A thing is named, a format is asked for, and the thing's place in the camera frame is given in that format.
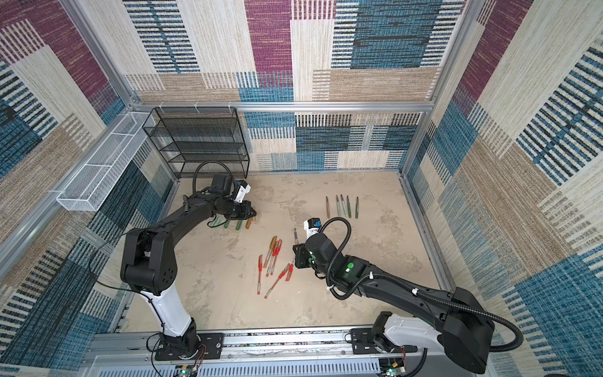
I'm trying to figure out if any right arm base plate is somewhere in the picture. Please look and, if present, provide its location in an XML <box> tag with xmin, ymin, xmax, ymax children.
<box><xmin>344</xmin><ymin>328</ymin><xmax>403</xmax><ymax>355</ymax></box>

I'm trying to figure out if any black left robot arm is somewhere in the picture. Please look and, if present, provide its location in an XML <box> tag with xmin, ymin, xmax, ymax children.
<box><xmin>120</xmin><ymin>174</ymin><xmax>257</xmax><ymax>360</ymax></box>

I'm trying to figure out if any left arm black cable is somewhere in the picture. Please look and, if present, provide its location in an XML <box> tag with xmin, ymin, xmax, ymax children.
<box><xmin>192</xmin><ymin>160</ymin><xmax>235</xmax><ymax>194</ymax></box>

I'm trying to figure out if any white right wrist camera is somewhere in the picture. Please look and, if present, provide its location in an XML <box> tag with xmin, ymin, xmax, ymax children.
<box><xmin>303</xmin><ymin>218</ymin><xmax>321</xmax><ymax>239</ymax></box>

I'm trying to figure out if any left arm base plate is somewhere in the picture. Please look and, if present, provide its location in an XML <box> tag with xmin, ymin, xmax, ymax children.
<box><xmin>154</xmin><ymin>333</ymin><xmax>225</xmax><ymax>361</ymax></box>

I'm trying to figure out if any black wire mesh shelf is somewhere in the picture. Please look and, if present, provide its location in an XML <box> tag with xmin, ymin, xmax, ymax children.
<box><xmin>143</xmin><ymin>107</ymin><xmax>251</xmax><ymax>178</ymax></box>

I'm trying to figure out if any aluminium mounting rail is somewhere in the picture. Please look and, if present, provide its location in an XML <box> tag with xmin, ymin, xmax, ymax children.
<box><xmin>83</xmin><ymin>317</ymin><xmax>445</xmax><ymax>366</ymax></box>

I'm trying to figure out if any red gel pen short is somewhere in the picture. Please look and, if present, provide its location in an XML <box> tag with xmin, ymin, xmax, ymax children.
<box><xmin>286</xmin><ymin>263</ymin><xmax>294</xmax><ymax>281</ymax></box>

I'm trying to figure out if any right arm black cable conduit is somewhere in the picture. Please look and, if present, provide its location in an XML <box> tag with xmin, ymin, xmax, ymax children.
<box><xmin>317</xmin><ymin>216</ymin><xmax>524</xmax><ymax>353</ymax></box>

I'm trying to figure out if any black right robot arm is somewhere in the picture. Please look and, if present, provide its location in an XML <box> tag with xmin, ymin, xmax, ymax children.
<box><xmin>292</xmin><ymin>232</ymin><xmax>495</xmax><ymax>374</ymax></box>

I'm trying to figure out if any white wire mesh basket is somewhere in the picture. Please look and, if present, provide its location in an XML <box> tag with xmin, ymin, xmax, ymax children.
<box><xmin>57</xmin><ymin>112</ymin><xmax>149</xmax><ymax>212</ymax></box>

